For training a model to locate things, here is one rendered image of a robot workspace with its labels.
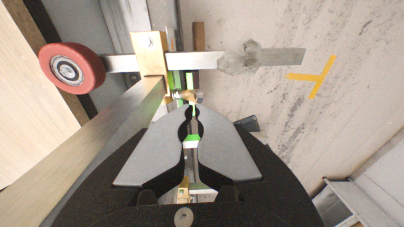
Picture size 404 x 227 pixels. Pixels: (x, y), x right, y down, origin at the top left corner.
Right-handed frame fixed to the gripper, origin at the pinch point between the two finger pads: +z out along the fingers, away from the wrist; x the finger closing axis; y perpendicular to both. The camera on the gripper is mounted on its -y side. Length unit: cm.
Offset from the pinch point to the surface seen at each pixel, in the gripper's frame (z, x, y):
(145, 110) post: 3.2, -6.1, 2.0
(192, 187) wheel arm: 18, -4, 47
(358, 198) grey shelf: 69, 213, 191
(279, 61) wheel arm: 15.2, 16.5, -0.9
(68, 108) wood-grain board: 11.2, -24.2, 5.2
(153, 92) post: 7.3, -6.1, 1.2
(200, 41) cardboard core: 93, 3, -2
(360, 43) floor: 101, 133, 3
